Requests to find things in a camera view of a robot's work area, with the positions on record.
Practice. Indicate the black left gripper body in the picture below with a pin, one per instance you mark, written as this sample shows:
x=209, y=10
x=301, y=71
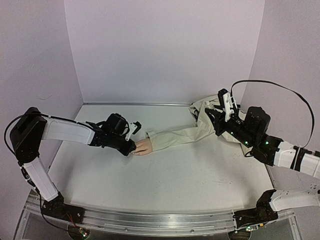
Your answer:
x=115, y=144

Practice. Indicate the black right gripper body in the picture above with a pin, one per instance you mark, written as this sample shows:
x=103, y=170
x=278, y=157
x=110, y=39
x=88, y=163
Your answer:
x=222, y=122

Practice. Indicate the clear nail polish bottle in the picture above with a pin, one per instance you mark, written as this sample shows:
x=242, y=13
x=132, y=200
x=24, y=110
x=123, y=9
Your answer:
x=208, y=104

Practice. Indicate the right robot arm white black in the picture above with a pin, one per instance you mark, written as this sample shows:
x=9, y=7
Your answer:
x=271, y=151

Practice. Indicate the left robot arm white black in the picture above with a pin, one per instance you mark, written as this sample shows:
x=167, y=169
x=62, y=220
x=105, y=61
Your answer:
x=24, y=135

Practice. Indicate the mannequin hand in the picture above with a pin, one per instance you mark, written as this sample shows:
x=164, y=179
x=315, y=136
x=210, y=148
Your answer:
x=143, y=147

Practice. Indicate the beige sleeve cloth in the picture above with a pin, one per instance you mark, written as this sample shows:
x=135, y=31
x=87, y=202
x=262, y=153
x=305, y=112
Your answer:
x=202, y=128

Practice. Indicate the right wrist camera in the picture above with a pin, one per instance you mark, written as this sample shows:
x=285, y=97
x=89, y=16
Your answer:
x=229, y=105

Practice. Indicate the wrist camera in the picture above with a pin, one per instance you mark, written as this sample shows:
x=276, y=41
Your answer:
x=229, y=105
x=132, y=129

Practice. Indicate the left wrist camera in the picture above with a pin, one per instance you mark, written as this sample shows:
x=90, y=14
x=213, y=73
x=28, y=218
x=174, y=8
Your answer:
x=132, y=129

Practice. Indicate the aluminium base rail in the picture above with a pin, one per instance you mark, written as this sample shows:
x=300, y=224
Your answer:
x=38, y=221

